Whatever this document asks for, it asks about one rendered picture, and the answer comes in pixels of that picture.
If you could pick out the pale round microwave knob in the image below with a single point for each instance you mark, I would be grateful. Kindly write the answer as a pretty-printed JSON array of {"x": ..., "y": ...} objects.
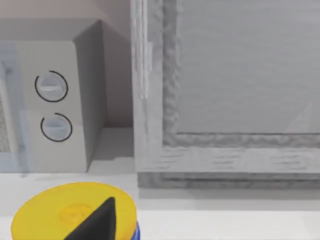
[
  {"x": 56, "y": 127},
  {"x": 51, "y": 86}
]

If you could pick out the blue bottle with yellow cap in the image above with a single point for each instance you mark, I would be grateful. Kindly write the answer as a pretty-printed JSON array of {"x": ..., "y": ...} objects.
[{"x": 50, "y": 212}]

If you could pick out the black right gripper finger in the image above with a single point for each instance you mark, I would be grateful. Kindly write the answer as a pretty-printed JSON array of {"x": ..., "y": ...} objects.
[{"x": 102, "y": 222}]

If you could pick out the grey cabinet door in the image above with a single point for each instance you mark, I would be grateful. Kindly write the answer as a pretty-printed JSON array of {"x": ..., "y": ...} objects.
[{"x": 245, "y": 75}]

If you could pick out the pale microwave oven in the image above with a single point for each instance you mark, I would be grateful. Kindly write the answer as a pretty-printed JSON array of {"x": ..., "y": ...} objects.
[{"x": 50, "y": 100}]

